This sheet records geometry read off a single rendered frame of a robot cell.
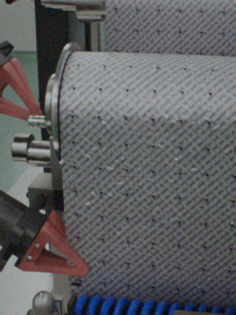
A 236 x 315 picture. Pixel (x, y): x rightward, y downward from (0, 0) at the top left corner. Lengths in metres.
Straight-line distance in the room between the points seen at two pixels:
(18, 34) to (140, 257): 6.03
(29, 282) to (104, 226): 0.36
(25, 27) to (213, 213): 6.03
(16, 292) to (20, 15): 5.73
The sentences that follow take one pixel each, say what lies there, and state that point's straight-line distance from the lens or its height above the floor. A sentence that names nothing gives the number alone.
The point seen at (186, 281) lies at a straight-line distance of 0.80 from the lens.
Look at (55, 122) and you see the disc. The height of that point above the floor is 1.25.
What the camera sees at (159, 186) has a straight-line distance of 0.75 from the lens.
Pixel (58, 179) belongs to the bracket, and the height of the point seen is 1.15.
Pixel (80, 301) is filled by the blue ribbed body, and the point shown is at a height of 1.04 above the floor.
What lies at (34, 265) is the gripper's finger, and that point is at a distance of 0.81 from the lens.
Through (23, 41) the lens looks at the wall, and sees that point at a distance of 6.77.
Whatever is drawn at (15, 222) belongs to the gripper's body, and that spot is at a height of 1.13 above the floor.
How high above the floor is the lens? 1.48
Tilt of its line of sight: 21 degrees down
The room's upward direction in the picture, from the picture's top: straight up
